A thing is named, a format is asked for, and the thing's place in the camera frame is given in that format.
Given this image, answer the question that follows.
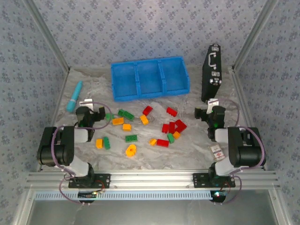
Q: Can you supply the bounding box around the long green lego brick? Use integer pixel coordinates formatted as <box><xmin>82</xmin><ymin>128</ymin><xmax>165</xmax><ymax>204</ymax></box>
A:
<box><xmin>117</xmin><ymin>109</ymin><xmax>135</xmax><ymax>122</ymax></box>

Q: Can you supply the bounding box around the round yellow lego piece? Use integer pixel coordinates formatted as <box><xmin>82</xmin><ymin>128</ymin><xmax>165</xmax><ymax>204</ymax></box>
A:
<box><xmin>125</xmin><ymin>144</ymin><xmax>137</xmax><ymax>158</ymax></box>

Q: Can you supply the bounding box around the teal cylindrical pen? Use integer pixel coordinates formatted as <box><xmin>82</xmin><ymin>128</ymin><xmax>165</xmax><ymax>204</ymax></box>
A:
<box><xmin>66</xmin><ymin>81</ymin><xmax>84</xmax><ymax>113</ymax></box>

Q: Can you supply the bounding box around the small clear card packet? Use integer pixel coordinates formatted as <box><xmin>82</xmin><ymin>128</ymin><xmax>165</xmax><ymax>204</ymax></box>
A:
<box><xmin>208</xmin><ymin>143</ymin><xmax>226</xmax><ymax>162</ymax></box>

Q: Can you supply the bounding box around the blue three-compartment bin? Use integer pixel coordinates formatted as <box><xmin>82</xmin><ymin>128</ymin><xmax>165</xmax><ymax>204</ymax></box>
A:
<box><xmin>110</xmin><ymin>56</ymin><xmax>192</xmax><ymax>103</ymax></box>

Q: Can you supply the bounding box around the small circuit board with LED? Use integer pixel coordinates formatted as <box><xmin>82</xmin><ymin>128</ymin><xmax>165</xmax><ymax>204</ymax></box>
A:
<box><xmin>78</xmin><ymin>191</ymin><xmax>98</xmax><ymax>200</ymax></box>
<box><xmin>210</xmin><ymin>190</ymin><xmax>227</xmax><ymax>200</ymax></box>

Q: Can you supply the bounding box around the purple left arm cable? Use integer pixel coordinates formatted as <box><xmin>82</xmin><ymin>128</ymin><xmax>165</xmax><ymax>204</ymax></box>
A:
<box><xmin>52</xmin><ymin>102</ymin><xmax>112</xmax><ymax>206</ymax></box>

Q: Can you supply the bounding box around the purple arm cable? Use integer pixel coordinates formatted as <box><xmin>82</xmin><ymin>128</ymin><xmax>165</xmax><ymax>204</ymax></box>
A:
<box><xmin>208</xmin><ymin>98</ymin><xmax>267</xmax><ymax>205</ymax></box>
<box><xmin>52</xmin><ymin>102</ymin><xmax>112</xmax><ymax>206</ymax></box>

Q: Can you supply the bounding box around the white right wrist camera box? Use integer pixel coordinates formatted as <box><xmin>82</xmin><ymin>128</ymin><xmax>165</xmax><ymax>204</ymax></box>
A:
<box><xmin>207</xmin><ymin>98</ymin><xmax>219</xmax><ymax>113</ymax></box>

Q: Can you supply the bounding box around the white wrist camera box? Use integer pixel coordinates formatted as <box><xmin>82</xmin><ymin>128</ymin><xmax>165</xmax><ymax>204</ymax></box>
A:
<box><xmin>207</xmin><ymin>98</ymin><xmax>219</xmax><ymax>113</ymax></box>
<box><xmin>79</xmin><ymin>98</ymin><xmax>94</xmax><ymax>111</ymax></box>

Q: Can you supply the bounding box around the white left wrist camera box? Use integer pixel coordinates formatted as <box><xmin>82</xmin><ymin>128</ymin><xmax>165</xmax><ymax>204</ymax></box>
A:
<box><xmin>79</xmin><ymin>98</ymin><xmax>94</xmax><ymax>111</ymax></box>

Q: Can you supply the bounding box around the black briefcase with metal handle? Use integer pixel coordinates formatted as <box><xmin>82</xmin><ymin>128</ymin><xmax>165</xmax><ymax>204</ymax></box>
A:
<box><xmin>201</xmin><ymin>44</ymin><xmax>223</xmax><ymax>103</ymax></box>

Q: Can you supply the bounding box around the aluminium side rail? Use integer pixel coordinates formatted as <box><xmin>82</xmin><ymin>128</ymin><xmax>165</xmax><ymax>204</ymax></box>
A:
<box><xmin>36</xmin><ymin>67</ymin><xmax>71</xmax><ymax>173</ymax></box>
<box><xmin>228</xmin><ymin>66</ymin><xmax>269</xmax><ymax>171</ymax></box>

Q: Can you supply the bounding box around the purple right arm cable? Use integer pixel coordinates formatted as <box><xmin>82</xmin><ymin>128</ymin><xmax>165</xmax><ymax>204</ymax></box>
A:
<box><xmin>208</xmin><ymin>98</ymin><xmax>267</xmax><ymax>205</ymax></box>

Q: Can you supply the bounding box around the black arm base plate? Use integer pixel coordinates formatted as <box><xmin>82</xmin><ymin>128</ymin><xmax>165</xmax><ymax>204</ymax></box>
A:
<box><xmin>68</xmin><ymin>173</ymin><xmax>111</xmax><ymax>189</ymax></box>
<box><xmin>193</xmin><ymin>172</ymin><xmax>236</xmax><ymax>188</ymax></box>

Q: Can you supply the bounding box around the aluminium mounting rail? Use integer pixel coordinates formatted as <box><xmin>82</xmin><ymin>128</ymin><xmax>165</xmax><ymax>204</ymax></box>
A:
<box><xmin>25</xmin><ymin>170</ymin><xmax>281</xmax><ymax>191</ymax></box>

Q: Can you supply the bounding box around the aluminium frame post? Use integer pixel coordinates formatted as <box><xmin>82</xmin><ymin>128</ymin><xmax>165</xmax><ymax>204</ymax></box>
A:
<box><xmin>23</xmin><ymin>0</ymin><xmax>71</xmax><ymax>71</ymax></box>
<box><xmin>231</xmin><ymin>0</ymin><xmax>281</xmax><ymax>71</ymax></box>

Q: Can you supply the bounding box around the slotted light blue cable duct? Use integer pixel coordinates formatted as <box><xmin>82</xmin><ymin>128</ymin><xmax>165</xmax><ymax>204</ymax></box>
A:
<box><xmin>34</xmin><ymin>190</ymin><xmax>213</xmax><ymax>201</ymax></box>

